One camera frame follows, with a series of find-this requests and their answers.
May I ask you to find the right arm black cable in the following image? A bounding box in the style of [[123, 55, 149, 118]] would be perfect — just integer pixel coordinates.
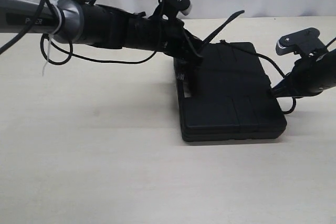
[[321, 35, 336, 51]]

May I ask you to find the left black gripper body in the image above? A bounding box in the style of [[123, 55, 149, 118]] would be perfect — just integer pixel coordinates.
[[149, 14, 203, 59]]

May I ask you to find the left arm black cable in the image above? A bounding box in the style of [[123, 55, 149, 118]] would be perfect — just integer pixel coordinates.
[[0, 0, 169, 66]]

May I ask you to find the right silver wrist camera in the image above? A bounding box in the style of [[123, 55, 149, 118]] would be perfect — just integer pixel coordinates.
[[276, 27, 328, 58]]

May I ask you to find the black cord with knot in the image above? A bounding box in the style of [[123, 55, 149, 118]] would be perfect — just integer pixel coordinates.
[[219, 39, 297, 116]]

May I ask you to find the black plastic carrying case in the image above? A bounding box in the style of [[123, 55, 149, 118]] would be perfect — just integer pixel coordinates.
[[174, 42, 287, 142]]

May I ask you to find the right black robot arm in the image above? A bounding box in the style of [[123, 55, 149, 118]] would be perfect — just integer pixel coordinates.
[[272, 50, 335, 98]]

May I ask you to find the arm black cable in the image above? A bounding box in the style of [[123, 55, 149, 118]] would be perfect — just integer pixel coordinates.
[[321, 35, 336, 51], [0, 0, 169, 66]]

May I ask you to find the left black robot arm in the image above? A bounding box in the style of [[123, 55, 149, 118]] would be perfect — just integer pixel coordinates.
[[1, 0, 221, 94]]

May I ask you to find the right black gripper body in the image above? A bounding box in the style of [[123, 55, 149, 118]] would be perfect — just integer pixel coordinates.
[[285, 56, 326, 98]]

